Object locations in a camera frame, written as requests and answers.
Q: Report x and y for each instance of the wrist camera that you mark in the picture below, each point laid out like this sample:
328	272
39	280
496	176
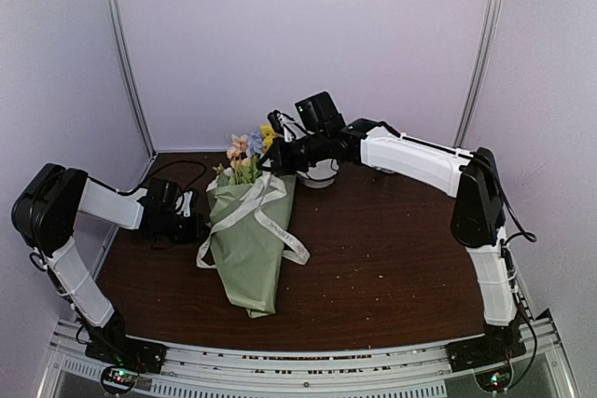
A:
285	126
185	203

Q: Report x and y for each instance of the right aluminium frame post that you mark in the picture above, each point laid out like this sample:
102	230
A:
489	26

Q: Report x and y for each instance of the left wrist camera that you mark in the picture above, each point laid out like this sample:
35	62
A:
185	203

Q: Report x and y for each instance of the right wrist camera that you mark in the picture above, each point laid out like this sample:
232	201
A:
285	126

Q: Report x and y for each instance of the aluminium front rail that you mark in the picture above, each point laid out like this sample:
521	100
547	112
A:
422	370

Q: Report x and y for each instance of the white printed ribbon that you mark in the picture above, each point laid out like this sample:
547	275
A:
267	190

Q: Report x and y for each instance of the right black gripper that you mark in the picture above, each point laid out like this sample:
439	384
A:
282	164

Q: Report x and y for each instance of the aluminium frame post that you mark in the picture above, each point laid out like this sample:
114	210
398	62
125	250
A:
489	26
126	70

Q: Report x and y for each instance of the white fluted dish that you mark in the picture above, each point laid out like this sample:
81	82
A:
316	179

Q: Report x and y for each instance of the left aluminium frame post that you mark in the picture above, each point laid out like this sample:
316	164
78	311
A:
126	70

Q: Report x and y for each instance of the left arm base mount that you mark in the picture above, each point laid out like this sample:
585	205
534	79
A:
111	345

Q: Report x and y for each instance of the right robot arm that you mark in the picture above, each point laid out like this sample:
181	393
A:
467	179

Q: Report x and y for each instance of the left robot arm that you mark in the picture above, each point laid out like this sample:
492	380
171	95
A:
45	214

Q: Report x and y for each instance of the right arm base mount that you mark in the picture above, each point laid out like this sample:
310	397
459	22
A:
497	345

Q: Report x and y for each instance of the peach flower stem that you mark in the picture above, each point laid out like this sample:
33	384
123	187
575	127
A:
237	152

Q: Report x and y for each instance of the bright yellow flower stem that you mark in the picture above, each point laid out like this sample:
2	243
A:
268	134

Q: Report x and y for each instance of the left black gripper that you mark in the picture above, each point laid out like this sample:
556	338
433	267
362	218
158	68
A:
194	236

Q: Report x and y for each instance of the green and pink wrapping paper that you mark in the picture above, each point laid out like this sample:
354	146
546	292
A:
248	265

